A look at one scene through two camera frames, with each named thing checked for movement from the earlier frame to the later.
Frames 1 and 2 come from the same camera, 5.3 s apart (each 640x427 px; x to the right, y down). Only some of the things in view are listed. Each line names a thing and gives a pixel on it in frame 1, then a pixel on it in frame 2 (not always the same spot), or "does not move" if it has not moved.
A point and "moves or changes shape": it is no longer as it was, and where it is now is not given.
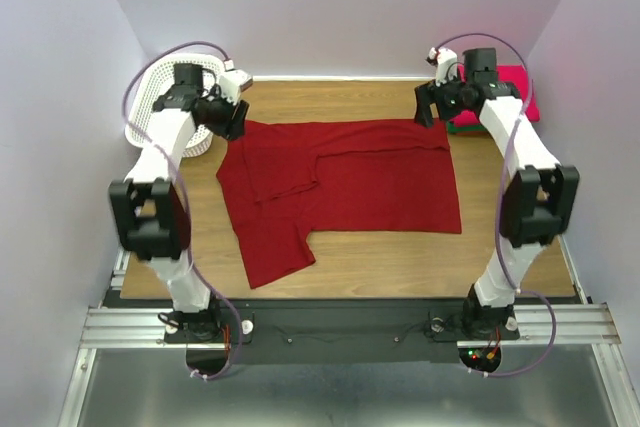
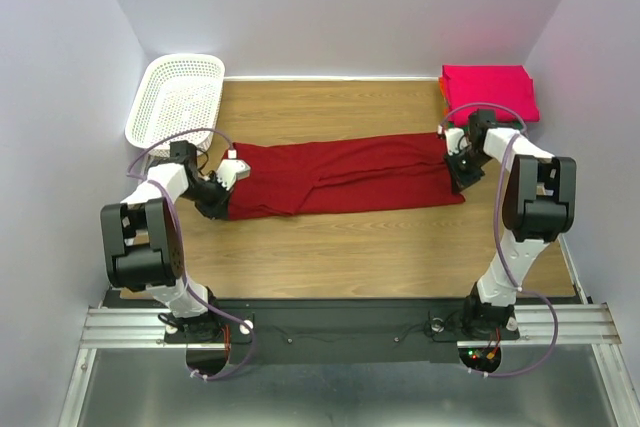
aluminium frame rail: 542,324 does not move
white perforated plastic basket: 154,78 does not move
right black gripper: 427,104 → 463,173
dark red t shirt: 281,180 moves or changes shape
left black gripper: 235,120 → 214,204
